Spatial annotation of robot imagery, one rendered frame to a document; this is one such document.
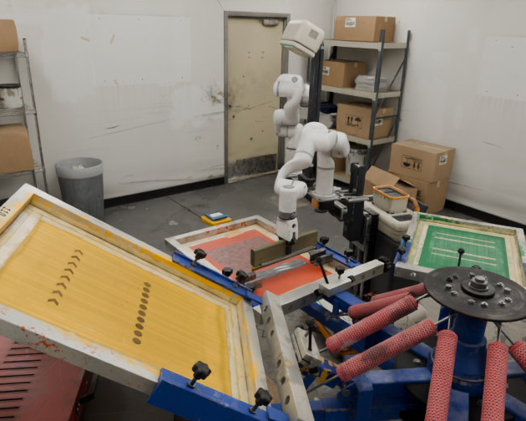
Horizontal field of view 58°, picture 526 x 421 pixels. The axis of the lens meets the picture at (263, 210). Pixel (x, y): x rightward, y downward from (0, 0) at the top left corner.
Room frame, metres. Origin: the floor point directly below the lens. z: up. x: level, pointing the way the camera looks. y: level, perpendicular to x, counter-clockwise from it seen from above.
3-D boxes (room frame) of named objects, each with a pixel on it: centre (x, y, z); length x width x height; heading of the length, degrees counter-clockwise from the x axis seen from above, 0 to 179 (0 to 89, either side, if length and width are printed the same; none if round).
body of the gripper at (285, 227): (1.89, -0.10, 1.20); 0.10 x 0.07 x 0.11; 38
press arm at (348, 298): (1.60, -0.33, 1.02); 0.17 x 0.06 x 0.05; 38
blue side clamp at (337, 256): (2.02, -0.35, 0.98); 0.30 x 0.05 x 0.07; 38
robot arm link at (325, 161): (2.49, -0.34, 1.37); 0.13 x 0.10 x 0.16; 69
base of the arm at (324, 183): (2.50, -0.35, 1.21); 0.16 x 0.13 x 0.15; 111
